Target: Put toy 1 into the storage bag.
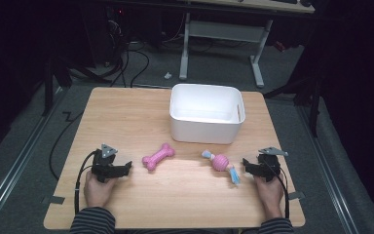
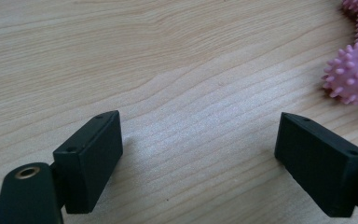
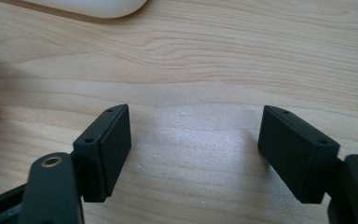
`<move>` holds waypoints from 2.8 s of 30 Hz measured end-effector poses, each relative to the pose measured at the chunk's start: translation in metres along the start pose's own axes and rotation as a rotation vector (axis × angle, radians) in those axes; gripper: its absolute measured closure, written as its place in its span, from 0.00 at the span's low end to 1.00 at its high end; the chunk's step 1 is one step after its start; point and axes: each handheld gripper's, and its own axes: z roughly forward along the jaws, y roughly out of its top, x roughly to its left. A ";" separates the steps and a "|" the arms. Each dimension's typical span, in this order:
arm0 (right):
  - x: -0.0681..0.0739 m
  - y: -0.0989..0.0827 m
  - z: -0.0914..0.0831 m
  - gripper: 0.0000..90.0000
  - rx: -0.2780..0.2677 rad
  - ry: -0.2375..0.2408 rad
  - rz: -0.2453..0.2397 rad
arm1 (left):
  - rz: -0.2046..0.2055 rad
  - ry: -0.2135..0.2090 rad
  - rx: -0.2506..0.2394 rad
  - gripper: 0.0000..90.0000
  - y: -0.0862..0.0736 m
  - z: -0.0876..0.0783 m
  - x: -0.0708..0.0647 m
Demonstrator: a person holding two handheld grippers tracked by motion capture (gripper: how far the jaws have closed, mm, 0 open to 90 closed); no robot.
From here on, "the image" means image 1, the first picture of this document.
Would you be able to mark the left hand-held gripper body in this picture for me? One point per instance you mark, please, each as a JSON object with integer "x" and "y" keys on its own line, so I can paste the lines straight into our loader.
{"x": 102, "y": 164}

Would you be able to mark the pink bone toy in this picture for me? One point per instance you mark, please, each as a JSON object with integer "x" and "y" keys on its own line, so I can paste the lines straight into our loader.
{"x": 158, "y": 157}

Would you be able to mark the person's right hand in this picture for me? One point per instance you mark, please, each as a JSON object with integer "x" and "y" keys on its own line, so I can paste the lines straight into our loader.
{"x": 269, "y": 195}

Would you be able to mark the grey tape piece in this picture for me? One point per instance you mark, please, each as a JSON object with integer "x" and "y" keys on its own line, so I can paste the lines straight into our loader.
{"x": 296, "y": 195}
{"x": 54, "y": 199}

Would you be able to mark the white plastic bin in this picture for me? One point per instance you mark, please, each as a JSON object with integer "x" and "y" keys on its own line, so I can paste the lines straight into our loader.
{"x": 206, "y": 113}

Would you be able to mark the red object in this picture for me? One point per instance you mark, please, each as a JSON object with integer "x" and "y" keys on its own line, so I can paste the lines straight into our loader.
{"x": 280, "y": 46}

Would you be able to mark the wooden desk with grey frame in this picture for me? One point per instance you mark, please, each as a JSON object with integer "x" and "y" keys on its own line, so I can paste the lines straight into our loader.
{"x": 224, "y": 32}

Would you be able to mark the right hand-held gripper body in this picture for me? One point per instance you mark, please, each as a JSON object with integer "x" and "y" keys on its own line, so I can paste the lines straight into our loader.
{"x": 269, "y": 165}

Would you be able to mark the person's left hand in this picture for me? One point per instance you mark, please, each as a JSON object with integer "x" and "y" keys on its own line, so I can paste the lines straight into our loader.
{"x": 97, "y": 191}

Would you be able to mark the black mouse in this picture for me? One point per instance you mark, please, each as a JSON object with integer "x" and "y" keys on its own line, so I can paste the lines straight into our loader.
{"x": 306, "y": 3}

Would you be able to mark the black keyboard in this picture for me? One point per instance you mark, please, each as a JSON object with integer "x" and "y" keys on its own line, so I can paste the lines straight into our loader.
{"x": 284, "y": 1}

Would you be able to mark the grey floor rail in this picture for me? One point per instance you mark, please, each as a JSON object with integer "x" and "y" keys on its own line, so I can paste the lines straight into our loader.
{"x": 16, "y": 156}
{"x": 328, "y": 172}

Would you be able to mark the dark computer tower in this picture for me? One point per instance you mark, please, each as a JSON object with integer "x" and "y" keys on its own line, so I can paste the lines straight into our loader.
{"x": 105, "y": 32}

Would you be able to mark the white scrap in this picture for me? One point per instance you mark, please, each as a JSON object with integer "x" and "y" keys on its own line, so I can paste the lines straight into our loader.
{"x": 168, "y": 75}

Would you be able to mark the black metal stand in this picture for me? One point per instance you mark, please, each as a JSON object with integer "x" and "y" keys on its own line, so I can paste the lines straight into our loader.
{"x": 50, "y": 84}
{"x": 313, "y": 100}

